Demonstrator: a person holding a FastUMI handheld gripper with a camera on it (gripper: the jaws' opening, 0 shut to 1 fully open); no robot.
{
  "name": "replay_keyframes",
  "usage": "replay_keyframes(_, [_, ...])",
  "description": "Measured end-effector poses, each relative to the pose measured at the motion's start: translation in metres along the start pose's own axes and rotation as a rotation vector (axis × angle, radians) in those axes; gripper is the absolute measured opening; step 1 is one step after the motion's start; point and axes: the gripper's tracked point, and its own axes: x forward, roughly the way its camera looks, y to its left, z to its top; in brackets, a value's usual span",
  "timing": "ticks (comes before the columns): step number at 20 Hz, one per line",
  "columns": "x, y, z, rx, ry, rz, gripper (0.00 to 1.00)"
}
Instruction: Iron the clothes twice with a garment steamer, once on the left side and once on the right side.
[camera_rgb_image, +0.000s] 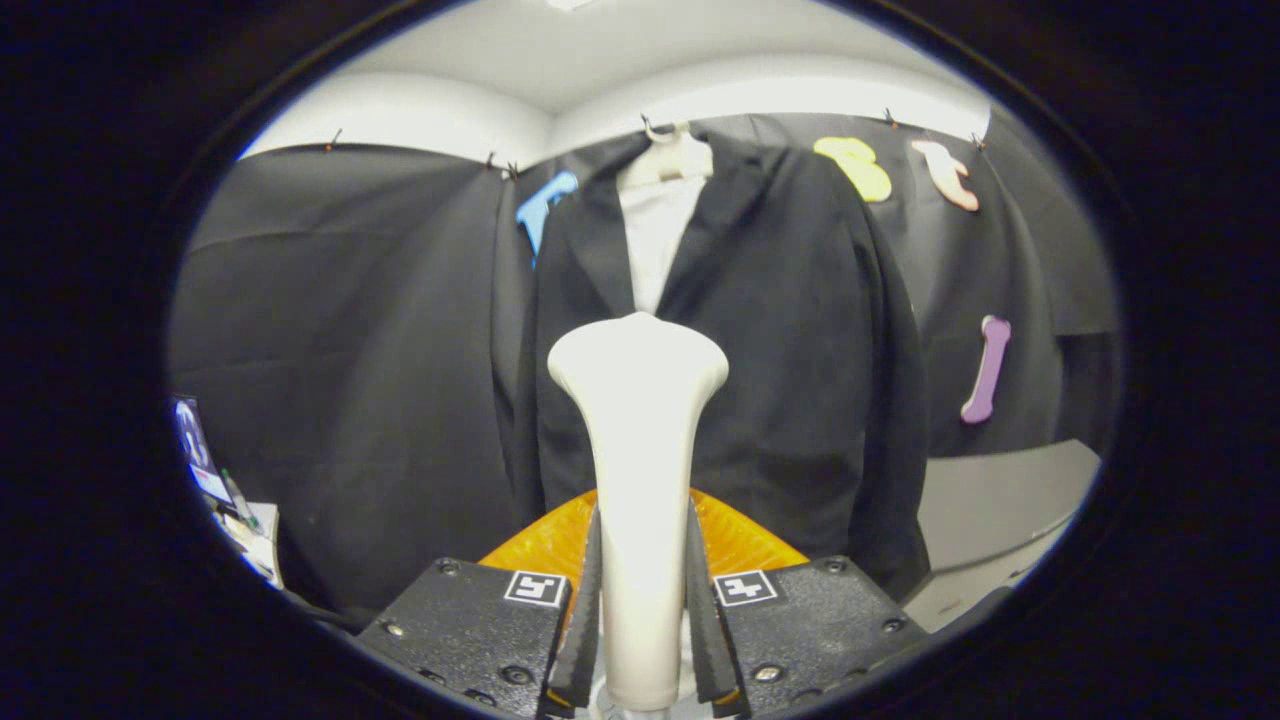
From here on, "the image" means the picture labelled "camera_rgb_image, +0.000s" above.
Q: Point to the computer monitor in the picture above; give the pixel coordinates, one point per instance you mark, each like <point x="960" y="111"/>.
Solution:
<point x="198" y="450"/>

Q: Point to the white table clutter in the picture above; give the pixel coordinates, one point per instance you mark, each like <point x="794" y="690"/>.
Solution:
<point x="255" y="540"/>

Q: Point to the white clothes hanger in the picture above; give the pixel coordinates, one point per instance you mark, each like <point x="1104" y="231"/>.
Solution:
<point x="675" y="160"/>

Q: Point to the light grey cabinet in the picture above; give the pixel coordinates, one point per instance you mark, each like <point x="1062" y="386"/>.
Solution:
<point x="990" y="510"/>

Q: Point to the white garment steamer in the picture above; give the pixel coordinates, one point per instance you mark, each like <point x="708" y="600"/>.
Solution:
<point x="640" y="480"/>

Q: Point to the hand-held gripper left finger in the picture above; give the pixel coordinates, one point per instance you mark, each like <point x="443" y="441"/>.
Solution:
<point x="465" y="630"/>

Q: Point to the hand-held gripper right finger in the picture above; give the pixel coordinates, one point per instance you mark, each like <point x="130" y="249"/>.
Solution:
<point x="810" y="625"/>

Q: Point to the black jacket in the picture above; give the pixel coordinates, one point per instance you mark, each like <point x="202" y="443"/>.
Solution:
<point x="800" y="350"/>

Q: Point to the black backdrop cloth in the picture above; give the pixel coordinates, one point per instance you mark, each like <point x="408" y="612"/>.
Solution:
<point x="350" y="350"/>

